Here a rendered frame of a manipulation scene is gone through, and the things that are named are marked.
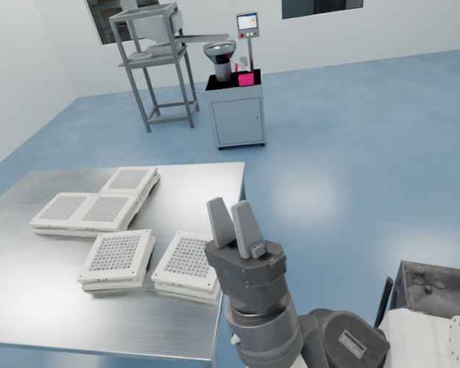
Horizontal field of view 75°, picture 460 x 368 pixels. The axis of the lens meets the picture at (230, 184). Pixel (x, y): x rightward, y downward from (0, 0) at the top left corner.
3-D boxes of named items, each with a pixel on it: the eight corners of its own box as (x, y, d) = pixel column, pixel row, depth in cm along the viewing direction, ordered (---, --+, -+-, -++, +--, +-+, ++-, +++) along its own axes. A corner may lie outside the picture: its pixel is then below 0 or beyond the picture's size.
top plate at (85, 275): (77, 282, 117) (74, 280, 116) (100, 236, 137) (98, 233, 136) (137, 279, 115) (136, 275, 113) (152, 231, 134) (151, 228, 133)
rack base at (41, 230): (34, 234, 153) (32, 230, 151) (64, 201, 172) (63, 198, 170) (76, 236, 147) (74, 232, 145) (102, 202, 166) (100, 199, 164)
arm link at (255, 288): (238, 223, 44) (259, 292, 47) (182, 255, 39) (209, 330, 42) (304, 239, 34) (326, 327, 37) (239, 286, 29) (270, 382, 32)
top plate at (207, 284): (151, 281, 113) (150, 277, 112) (178, 233, 131) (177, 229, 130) (212, 292, 105) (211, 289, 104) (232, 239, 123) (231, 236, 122)
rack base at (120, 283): (82, 290, 120) (79, 287, 119) (104, 243, 140) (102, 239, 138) (142, 286, 118) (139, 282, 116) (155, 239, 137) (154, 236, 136)
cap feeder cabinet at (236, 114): (215, 152, 369) (203, 92, 324) (219, 131, 414) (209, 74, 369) (267, 147, 360) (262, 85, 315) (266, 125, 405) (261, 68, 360)
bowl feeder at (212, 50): (207, 86, 336) (200, 50, 313) (211, 76, 364) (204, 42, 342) (251, 81, 329) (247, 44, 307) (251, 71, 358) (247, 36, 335)
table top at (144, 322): (-143, 334, 124) (-151, 329, 122) (31, 175, 209) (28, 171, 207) (212, 365, 95) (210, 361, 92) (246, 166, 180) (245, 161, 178)
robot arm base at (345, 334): (292, 353, 66) (307, 301, 70) (350, 378, 64) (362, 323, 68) (310, 368, 52) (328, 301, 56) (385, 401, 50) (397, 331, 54)
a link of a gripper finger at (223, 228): (204, 204, 36) (219, 250, 38) (225, 194, 38) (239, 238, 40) (198, 204, 38) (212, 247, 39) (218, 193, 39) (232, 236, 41)
